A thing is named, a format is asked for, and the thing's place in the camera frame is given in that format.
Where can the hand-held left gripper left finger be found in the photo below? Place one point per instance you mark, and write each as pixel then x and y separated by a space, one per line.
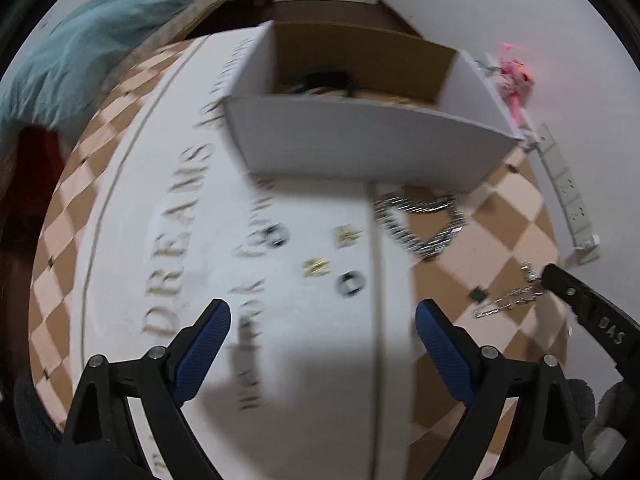
pixel 202 347

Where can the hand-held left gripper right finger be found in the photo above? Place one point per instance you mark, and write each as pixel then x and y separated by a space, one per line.
pixel 445 355

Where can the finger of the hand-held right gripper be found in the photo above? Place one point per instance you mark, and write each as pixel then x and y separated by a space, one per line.
pixel 595 317

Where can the gold earring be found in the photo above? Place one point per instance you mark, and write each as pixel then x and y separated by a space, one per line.
pixel 346 235
pixel 315 266

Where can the white cardboard box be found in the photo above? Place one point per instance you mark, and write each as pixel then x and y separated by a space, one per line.
pixel 360 135

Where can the person's right hand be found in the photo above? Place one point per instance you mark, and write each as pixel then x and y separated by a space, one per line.
pixel 607 415

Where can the small black square stud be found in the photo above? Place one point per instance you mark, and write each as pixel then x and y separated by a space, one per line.
pixel 479 294

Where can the checkered printed mat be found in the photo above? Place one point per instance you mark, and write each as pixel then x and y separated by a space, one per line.
pixel 310 360

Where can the white power strip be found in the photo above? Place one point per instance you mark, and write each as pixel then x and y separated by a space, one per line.
pixel 567 187

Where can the dark cloth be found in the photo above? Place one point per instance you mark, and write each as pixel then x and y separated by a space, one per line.
pixel 35 430

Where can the pink plush toy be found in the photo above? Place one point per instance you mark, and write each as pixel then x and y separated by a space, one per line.
pixel 512 80

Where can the black item in box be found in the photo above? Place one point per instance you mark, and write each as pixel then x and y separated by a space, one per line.
pixel 327 80

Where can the teal blanket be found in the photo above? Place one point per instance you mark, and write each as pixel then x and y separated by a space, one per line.
pixel 100 45

